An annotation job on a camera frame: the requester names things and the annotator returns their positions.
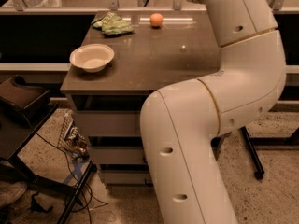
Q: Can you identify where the top grey drawer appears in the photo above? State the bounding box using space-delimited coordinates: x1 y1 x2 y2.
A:
73 111 140 137

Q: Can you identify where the middle grey drawer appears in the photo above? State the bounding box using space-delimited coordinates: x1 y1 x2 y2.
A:
87 147 144 165

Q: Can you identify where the black stand leg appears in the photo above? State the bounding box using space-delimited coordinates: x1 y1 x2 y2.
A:
240 127 299 180

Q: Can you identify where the grey drawer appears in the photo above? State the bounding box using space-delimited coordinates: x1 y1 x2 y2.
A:
87 147 144 165
99 171 152 186
73 111 140 137

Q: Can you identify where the brown box on table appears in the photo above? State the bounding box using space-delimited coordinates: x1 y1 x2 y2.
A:
0 76 50 119

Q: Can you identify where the orange ball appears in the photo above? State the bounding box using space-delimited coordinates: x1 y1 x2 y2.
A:
149 13 164 28

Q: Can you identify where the black side table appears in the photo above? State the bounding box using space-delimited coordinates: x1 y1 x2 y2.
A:
0 104 95 224

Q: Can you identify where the small green snack bag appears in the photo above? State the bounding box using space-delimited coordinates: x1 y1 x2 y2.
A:
91 12 135 36

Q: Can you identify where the grey drawer cabinet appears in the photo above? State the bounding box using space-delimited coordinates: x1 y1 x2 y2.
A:
61 10 219 174

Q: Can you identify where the wire basket with snacks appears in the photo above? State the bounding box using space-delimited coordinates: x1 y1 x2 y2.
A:
58 110 89 160

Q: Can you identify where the white shoe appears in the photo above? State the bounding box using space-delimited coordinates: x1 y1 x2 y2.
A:
0 182 27 208

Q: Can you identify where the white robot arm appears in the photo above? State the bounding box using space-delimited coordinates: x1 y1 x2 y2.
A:
140 0 286 224

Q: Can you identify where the bottom grey drawer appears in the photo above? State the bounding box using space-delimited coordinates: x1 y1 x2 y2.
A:
99 171 152 186

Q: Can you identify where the black floor cable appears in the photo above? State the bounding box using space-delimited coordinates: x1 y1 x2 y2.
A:
36 132 110 224

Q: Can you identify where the white paper bowl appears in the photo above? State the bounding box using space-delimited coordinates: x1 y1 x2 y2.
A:
69 44 114 73

